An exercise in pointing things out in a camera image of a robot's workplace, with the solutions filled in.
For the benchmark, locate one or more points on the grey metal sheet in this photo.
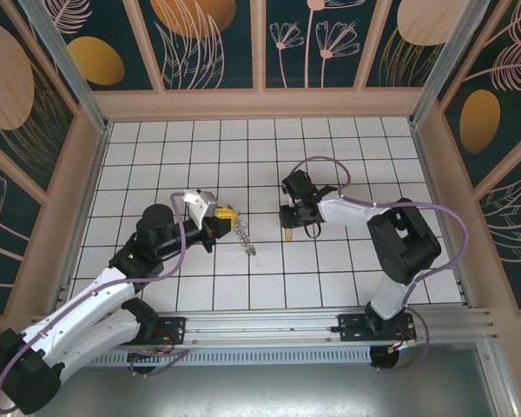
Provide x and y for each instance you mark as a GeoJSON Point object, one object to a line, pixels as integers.
{"type": "Point", "coordinates": [260, 391]}

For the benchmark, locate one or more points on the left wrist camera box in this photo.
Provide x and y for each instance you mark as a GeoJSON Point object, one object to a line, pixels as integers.
{"type": "Point", "coordinates": [199, 206]}

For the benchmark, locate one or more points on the aluminium frame post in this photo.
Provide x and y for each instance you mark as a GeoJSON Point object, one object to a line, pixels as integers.
{"type": "Point", "coordinates": [74, 71]}
{"type": "Point", "coordinates": [439, 65]}

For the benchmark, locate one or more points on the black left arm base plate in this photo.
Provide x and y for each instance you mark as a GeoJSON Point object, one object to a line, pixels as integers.
{"type": "Point", "coordinates": [173, 330]}

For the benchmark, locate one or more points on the brown keyring disc with loops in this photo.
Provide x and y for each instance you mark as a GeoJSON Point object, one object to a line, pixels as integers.
{"type": "Point", "coordinates": [244, 238]}

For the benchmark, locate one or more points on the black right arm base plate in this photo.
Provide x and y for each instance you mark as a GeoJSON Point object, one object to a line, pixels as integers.
{"type": "Point", "coordinates": [351, 326]}

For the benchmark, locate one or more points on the aluminium mounting rail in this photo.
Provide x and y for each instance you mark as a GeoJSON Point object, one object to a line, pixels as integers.
{"type": "Point", "coordinates": [260, 326]}

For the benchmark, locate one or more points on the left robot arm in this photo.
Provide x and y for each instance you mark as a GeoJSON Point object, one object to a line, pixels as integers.
{"type": "Point", "coordinates": [82, 313]}

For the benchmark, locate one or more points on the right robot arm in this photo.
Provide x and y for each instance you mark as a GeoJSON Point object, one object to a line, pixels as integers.
{"type": "Point", "coordinates": [408, 247]}

